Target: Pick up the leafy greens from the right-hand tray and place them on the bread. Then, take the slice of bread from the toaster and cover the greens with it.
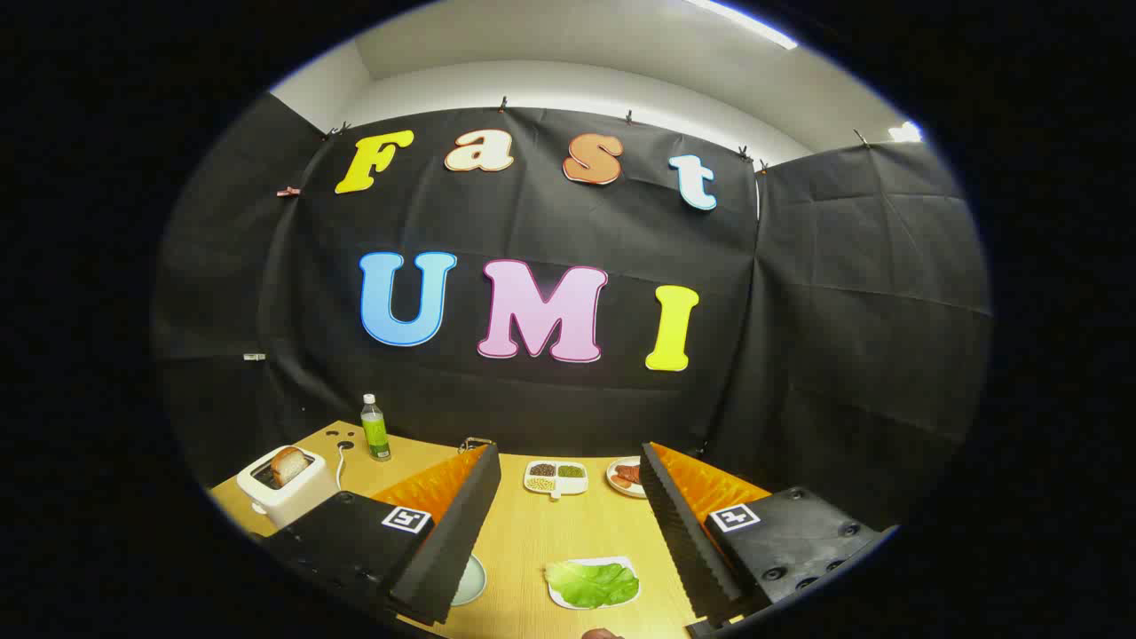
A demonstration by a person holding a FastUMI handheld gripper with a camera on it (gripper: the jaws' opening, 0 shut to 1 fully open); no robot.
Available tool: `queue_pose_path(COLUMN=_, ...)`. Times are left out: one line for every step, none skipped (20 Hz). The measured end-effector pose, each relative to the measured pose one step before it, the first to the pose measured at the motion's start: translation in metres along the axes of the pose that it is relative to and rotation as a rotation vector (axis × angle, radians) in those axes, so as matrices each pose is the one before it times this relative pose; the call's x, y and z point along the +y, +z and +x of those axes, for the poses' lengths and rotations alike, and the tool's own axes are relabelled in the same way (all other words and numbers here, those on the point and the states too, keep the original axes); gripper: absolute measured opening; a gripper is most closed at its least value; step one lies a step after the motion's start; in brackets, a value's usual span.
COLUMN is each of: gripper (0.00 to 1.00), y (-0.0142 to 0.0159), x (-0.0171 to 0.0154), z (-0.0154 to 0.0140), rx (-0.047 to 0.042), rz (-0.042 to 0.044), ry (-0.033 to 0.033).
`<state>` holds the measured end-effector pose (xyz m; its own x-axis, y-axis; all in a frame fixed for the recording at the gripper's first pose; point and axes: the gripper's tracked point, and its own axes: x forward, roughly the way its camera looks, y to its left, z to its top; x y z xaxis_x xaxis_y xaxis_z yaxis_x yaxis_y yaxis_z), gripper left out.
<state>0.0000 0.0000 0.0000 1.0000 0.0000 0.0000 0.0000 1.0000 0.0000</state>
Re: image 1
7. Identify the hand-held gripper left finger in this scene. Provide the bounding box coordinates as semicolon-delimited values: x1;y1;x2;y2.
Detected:
257;442;503;627

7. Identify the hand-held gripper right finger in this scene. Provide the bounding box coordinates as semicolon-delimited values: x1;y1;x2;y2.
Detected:
639;442;897;633

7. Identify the green lettuce leaf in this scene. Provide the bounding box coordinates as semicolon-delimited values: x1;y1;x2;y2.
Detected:
544;561;640;609

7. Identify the toasted bread slice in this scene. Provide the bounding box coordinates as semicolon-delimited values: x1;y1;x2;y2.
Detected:
271;447;310;488

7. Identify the pale green round plate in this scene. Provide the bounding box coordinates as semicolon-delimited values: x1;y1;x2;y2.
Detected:
451;554;488;608

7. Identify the white square plate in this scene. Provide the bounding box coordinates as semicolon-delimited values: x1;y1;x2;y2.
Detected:
547;556;640;611

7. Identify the small white oval plate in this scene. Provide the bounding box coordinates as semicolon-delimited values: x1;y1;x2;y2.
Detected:
606;457;649;500

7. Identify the white divided dish with beans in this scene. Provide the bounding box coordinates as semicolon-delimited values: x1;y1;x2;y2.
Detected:
523;460;589;500

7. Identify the green label plastic bottle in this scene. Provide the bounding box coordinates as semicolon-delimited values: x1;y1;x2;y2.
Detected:
360;394;392;462

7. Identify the white toaster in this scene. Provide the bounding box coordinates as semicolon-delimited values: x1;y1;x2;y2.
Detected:
235;446;340;530

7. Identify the black backdrop cloth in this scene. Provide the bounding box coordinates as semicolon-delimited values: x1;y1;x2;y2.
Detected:
151;89;993;533

